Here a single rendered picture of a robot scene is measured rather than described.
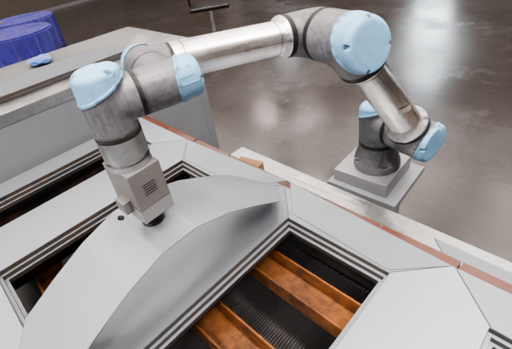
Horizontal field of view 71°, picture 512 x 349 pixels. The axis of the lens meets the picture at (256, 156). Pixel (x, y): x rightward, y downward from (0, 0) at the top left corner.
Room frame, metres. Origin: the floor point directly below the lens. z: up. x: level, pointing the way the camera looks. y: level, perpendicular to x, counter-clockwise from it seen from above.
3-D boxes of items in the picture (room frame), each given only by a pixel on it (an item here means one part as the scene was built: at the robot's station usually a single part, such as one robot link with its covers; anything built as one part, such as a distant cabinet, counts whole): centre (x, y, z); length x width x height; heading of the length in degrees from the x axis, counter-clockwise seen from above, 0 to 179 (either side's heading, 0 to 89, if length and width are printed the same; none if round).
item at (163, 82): (0.59, 0.13, 1.27); 0.11 x 0.11 x 0.08; 26
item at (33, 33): (3.56, 1.96, 0.46); 1.25 x 0.76 x 0.92; 33
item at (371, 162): (0.96, -0.40, 0.78); 0.15 x 0.15 x 0.10
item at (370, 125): (0.96, -0.40, 0.89); 0.13 x 0.12 x 0.14; 26
